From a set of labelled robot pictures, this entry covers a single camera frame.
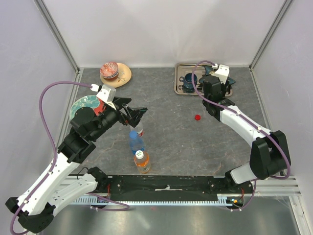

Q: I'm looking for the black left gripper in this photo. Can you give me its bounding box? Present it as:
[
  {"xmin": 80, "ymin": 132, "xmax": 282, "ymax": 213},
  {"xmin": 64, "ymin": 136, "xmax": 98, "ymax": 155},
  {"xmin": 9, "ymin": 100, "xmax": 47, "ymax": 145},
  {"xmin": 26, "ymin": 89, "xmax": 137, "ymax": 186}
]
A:
[{"xmin": 90, "ymin": 96, "xmax": 148, "ymax": 141}]

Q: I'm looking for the clear bottle red cap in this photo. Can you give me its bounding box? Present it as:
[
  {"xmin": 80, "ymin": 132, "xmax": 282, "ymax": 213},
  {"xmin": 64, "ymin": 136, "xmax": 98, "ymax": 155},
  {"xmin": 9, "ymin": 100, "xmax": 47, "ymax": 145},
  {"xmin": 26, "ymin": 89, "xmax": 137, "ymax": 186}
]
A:
[{"xmin": 130, "ymin": 121, "xmax": 144, "ymax": 137}]

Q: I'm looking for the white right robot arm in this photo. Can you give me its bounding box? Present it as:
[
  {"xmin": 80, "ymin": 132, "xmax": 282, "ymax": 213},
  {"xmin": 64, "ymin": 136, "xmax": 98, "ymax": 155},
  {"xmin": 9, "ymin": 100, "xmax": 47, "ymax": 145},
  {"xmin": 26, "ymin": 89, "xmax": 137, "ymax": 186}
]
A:
[{"xmin": 202, "ymin": 75, "xmax": 291, "ymax": 193}]

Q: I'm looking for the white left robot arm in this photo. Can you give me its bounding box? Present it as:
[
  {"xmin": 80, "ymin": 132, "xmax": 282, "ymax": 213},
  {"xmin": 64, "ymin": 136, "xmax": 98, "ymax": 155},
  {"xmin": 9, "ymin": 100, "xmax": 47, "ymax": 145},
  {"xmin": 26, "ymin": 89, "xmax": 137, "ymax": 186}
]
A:
[{"xmin": 5, "ymin": 97, "xmax": 148, "ymax": 234}]

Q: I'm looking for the blue water bottle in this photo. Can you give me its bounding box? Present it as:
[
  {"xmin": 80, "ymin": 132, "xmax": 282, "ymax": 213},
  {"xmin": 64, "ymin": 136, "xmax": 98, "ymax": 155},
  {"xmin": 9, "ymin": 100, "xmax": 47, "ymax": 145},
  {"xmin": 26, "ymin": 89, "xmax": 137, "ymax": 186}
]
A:
[{"xmin": 129, "ymin": 131, "xmax": 144, "ymax": 155}]

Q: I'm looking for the orange drink bottle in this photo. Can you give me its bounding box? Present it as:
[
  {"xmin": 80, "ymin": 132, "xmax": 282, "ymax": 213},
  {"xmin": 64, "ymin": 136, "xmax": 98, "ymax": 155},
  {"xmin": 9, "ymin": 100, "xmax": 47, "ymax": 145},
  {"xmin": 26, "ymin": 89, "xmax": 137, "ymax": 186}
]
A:
[{"xmin": 134, "ymin": 150, "xmax": 151, "ymax": 174}]

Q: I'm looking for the blue star-shaped dish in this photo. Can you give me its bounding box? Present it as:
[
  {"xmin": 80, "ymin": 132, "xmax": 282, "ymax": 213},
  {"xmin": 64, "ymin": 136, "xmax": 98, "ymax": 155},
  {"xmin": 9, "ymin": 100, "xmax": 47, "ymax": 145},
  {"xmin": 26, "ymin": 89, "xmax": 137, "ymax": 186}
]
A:
[{"xmin": 199, "ymin": 64, "xmax": 236, "ymax": 85}]

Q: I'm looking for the blue ceramic cup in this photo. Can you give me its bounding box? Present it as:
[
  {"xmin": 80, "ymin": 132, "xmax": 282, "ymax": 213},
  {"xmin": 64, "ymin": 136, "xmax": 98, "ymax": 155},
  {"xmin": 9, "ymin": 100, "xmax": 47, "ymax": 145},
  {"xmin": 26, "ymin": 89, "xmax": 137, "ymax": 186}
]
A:
[{"xmin": 179, "ymin": 73, "xmax": 198, "ymax": 89}]

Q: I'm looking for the teal red floral plate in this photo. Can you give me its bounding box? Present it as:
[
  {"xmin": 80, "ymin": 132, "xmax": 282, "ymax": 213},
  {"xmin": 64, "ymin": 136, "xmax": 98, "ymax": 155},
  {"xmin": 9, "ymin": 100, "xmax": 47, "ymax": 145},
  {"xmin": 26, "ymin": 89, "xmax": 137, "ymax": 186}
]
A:
[{"xmin": 69, "ymin": 95, "xmax": 106, "ymax": 120}]

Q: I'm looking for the beige floral plate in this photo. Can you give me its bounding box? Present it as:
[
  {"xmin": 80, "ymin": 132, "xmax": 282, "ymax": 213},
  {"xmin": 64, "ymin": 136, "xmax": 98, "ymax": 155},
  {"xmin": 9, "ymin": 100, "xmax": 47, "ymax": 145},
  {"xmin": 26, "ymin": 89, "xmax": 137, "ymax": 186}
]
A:
[{"xmin": 99, "ymin": 63, "xmax": 132, "ymax": 88}]

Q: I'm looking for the silver metal tray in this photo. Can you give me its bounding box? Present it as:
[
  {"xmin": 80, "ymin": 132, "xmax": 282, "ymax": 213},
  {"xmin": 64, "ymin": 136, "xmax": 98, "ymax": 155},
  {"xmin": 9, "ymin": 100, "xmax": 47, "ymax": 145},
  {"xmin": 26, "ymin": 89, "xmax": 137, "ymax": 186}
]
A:
[{"xmin": 174, "ymin": 63, "xmax": 236, "ymax": 97}]

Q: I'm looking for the red patterned bowl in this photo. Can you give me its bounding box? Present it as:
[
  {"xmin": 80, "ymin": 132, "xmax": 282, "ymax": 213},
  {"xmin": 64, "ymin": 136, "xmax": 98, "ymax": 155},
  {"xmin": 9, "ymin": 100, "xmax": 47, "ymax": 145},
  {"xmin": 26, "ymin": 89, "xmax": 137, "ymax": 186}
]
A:
[{"xmin": 100, "ymin": 62, "xmax": 119, "ymax": 79}]

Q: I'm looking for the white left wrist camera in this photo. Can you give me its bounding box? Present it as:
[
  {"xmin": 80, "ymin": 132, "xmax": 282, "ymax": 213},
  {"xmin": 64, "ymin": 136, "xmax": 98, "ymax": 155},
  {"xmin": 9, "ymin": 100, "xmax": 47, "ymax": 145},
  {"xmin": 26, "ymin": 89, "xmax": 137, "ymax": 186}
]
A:
[{"xmin": 91, "ymin": 84, "xmax": 116, "ymax": 110}]

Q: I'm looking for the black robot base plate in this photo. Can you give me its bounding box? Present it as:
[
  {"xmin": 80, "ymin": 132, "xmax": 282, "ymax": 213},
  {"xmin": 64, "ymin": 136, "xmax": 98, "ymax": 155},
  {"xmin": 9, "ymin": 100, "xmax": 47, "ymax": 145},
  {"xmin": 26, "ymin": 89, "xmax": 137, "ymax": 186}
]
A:
[{"xmin": 92, "ymin": 175, "xmax": 253, "ymax": 201}]

